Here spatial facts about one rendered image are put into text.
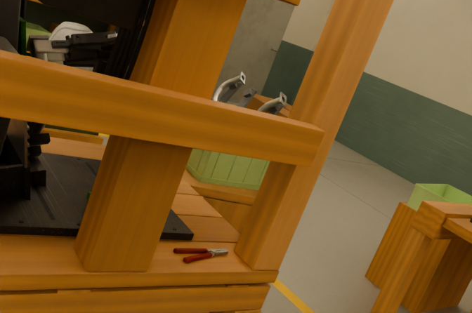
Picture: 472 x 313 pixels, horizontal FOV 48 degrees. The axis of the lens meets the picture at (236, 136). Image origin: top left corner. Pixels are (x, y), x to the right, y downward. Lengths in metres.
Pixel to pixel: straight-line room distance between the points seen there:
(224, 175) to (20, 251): 1.16
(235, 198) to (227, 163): 0.14
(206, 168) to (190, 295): 0.88
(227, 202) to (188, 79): 1.16
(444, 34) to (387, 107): 1.38
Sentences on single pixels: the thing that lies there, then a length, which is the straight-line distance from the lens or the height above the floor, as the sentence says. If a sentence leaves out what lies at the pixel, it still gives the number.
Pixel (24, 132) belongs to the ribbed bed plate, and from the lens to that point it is 1.22.
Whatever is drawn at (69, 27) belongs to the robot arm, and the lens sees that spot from 1.99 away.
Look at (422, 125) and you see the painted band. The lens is 8.49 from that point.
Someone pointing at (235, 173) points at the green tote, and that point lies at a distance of 2.16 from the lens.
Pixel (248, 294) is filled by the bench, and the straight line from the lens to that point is 1.40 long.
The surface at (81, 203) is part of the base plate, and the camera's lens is 1.35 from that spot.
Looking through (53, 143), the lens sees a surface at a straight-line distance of 1.68.
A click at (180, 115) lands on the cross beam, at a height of 1.24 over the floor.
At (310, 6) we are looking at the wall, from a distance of 9.69.
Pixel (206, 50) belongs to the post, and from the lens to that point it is 1.01.
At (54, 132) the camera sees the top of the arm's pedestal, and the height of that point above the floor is 0.84.
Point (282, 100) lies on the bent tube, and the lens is 2.26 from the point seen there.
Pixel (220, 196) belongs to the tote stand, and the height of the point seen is 0.77.
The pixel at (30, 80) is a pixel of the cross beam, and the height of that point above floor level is 1.25.
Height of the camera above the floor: 1.45
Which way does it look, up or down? 12 degrees down
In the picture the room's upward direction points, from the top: 21 degrees clockwise
